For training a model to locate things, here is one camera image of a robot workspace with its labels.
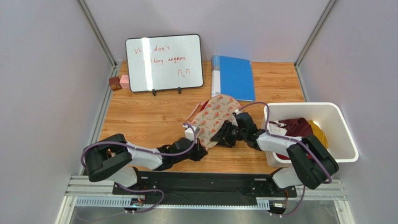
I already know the floral mesh laundry bag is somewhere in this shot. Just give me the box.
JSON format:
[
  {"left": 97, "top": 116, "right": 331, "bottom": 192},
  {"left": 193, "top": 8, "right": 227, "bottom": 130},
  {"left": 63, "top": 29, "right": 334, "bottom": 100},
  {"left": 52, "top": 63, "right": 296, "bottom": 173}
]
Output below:
[{"left": 187, "top": 94, "right": 242, "bottom": 150}]

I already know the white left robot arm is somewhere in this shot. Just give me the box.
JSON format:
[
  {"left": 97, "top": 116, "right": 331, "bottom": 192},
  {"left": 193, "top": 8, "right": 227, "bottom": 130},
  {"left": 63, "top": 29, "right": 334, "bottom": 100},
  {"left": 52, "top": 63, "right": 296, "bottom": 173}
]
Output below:
[{"left": 80, "top": 133, "right": 208, "bottom": 188}]

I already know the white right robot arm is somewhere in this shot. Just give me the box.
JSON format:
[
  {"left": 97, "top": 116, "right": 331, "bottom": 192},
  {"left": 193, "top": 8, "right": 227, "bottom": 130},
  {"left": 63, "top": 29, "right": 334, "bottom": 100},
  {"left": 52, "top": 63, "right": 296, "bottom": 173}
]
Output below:
[{"left": 211, "top": 112, "right": 339, "bottom": 189}]

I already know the blue file folder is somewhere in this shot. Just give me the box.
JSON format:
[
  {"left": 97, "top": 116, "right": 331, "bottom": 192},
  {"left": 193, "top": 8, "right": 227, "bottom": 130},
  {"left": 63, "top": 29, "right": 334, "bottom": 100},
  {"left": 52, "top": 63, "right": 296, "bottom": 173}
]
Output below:
[{"left": 211, "top": 55, "right": 256, "bottom": 102}]

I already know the dark red clothes pile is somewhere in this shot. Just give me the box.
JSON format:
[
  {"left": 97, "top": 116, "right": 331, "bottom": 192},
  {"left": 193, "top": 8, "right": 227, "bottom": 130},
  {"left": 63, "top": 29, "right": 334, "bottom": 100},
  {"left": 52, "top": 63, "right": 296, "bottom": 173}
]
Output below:
[{"left": 268, "top": 117, "right": 315, "bottom": 161}]

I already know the yellow garment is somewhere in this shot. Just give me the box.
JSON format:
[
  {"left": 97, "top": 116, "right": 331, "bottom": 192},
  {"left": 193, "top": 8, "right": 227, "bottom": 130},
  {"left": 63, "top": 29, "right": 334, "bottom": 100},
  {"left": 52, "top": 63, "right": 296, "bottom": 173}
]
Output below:
[{"left": 308, "top": 120, "right": 328, "bottom": 150}]

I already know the white dry-erase board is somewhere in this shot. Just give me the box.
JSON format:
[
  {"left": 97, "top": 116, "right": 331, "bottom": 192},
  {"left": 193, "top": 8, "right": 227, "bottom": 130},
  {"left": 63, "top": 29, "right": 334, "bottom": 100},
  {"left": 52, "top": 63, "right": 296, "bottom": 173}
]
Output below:
[{"left": 125, "top": 34, "right": 204, "bottom": 95}]

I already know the pink cube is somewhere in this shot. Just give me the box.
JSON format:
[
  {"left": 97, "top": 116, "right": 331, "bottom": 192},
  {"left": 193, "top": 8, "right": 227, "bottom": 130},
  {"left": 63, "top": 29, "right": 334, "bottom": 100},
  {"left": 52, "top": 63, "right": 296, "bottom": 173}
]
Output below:
[{"left": 119, "top": 74, "right": 130, "bottom": 89}]

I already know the brown cube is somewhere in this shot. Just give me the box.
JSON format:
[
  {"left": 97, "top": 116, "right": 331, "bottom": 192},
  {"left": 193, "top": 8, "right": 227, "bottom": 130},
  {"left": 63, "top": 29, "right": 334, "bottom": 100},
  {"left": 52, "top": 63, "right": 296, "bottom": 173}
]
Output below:
[{"left": 108, "top": 76, "right": 122, "bottom": 91}]

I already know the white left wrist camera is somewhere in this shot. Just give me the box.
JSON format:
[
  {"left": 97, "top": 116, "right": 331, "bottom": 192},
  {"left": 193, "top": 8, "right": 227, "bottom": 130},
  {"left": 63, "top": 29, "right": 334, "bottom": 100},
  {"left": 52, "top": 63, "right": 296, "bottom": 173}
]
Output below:
[{"left": 183, "top": 125, "right": 200, "bottom": 141}]

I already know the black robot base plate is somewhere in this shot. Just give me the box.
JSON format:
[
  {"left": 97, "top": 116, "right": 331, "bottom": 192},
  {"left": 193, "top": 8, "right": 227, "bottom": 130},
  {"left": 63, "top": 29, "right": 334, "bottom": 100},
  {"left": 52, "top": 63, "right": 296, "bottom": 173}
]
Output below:
[{"left": 112, "top": 169, "right": 299, "bottom": 206}]

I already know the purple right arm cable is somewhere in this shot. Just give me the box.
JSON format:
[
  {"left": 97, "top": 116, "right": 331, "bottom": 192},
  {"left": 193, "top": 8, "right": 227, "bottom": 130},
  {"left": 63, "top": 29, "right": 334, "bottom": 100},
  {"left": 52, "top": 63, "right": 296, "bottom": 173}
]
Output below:
[{"left": 235, "top": 101, "right": 334, "bottom": 217}]

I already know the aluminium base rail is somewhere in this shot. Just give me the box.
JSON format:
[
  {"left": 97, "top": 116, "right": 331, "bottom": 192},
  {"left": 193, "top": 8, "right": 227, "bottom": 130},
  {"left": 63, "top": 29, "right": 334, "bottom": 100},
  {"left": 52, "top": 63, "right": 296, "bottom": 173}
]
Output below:
[{"left": 56, "top": 171, "right": 349, "bottom": 224}]

